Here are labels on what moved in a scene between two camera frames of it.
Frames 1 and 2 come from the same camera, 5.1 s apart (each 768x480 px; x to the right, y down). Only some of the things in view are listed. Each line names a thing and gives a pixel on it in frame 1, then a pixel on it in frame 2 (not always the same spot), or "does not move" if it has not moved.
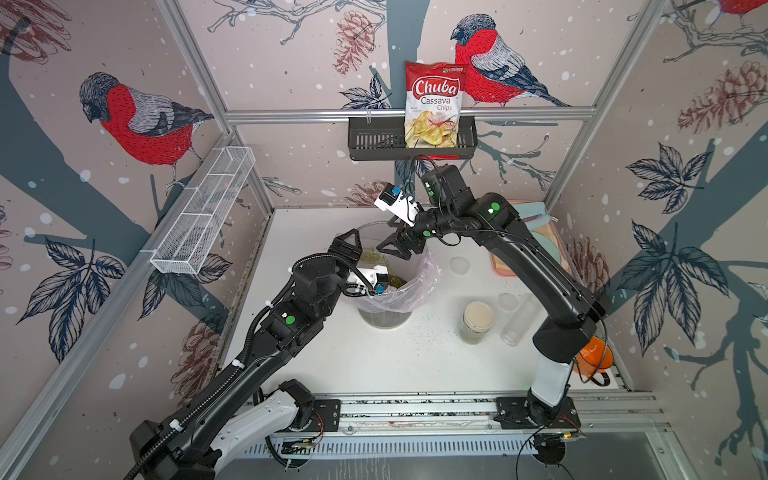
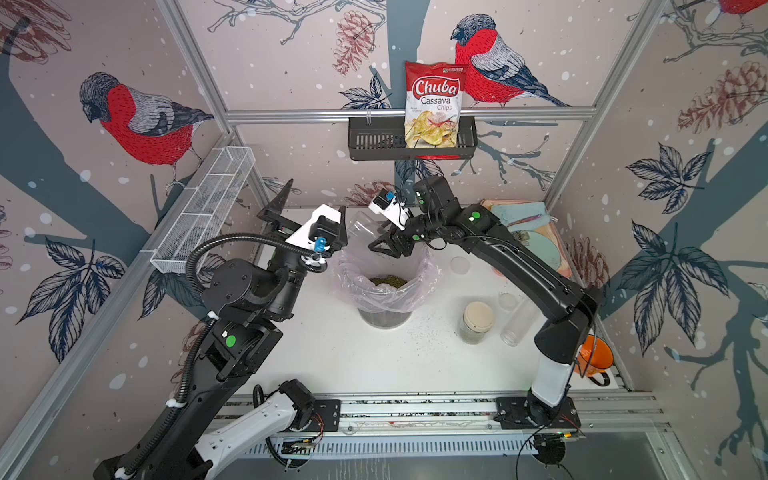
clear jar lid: x=507 y=301 does not move
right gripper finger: x=393 y=239 does not move
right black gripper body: x=415 y=238 does not move
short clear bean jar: x=371 y=257 → x=363 y=223
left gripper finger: x=344 y=248 → x=278 y=204
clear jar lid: x=460 y=265 does not move
